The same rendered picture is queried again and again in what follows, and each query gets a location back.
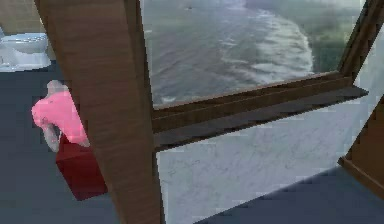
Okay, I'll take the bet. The white toilet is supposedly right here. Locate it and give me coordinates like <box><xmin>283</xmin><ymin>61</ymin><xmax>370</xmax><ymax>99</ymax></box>
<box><xmin>0</xmin><ymin>27</ymin><xmax>53</xmax><ymax>73</ymax></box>

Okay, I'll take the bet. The wooden framed sea picture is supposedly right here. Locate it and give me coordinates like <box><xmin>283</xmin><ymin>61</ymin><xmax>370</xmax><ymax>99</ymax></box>
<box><xmin>137</xmin><ymin>0</ymin><xmax>384</xmax><ymax>153</ymax></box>

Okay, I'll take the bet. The pink blouse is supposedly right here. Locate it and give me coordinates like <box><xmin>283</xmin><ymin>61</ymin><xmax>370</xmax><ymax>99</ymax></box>
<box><xmin>31</xmin><ymin>79</ymin><xmax>91</xmax><ymax>154</ymax></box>

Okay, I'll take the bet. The red box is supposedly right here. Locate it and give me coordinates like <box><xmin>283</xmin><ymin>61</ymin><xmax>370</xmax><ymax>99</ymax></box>
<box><xmin>55</xmin><ymin>133</ymin><xmax>109</xmax><ymax>202</ymax></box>

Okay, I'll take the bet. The brown wooden door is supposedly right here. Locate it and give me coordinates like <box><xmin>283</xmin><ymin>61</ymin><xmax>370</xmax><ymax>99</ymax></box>
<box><xmin>33</xmin><ymin>0</ymin><xmax>166</xmax><ymax>224</ymax></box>

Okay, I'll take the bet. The brown wooden cupboard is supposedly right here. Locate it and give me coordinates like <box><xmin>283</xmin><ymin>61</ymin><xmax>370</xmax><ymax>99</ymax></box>
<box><xmin>337</xmin><ymin>95</ymin><xmax>384</xmax><ymax>201</ymax></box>

